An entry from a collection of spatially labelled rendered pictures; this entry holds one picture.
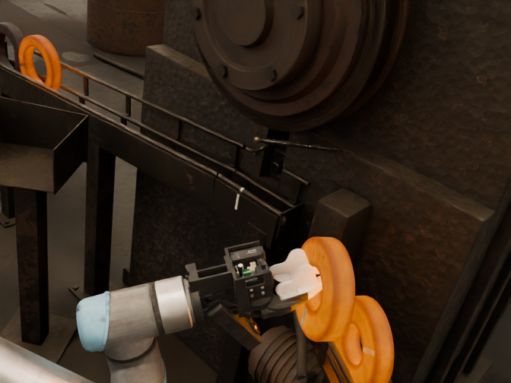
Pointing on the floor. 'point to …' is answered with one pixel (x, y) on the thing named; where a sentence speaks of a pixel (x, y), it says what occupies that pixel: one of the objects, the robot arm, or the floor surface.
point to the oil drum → (125, 25)
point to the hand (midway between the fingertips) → (324, 278)
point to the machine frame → (363, 185)
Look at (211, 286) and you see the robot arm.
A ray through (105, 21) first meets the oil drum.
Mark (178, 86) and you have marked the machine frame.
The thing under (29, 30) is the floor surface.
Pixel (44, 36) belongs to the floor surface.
